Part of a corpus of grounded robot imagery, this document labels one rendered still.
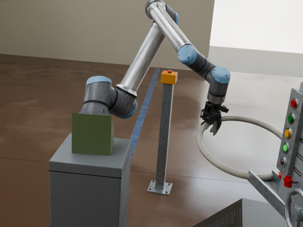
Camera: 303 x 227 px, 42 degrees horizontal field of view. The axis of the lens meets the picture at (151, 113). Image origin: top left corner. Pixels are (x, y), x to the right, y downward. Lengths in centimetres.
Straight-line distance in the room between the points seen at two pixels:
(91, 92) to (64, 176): 49
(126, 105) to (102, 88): 20
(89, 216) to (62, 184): 24
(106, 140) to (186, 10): 598
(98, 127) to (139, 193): 145
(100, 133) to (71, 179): 29
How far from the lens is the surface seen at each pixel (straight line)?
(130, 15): 806
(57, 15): 841
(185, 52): 192
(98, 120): 216
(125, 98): 235
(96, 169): 214
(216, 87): 193
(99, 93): 224
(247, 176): 180
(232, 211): 197
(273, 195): 160
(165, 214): 328
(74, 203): 228
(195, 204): 346
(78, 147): 225
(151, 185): 363
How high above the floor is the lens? 184
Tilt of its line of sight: 20 degrees down
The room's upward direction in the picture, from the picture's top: 4 degrees clockwise
